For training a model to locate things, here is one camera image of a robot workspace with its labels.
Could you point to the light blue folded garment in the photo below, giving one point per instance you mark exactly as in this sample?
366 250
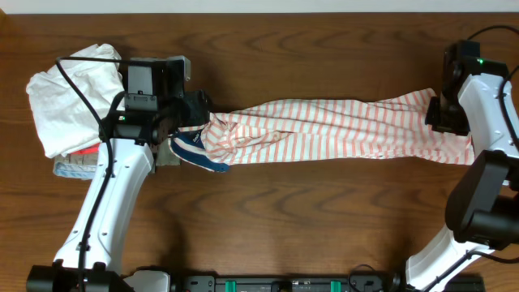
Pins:
66 170

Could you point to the white crumpled garment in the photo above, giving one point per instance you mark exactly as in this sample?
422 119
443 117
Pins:
63 122

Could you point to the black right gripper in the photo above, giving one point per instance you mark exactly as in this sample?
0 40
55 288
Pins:
433 118

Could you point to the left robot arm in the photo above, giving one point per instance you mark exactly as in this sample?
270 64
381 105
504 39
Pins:
91 257

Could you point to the navy and red folded garment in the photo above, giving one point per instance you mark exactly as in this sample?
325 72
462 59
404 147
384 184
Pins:
88 150

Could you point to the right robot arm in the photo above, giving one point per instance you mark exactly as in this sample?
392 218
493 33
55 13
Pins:
475 101

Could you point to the olive green folded garment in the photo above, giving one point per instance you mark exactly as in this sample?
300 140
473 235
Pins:
166 156

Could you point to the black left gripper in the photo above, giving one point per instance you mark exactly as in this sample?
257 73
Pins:
197 111

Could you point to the red white striped shirt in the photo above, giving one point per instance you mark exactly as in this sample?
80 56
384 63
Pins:
296 130

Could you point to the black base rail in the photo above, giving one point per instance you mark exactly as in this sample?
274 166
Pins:
263 284

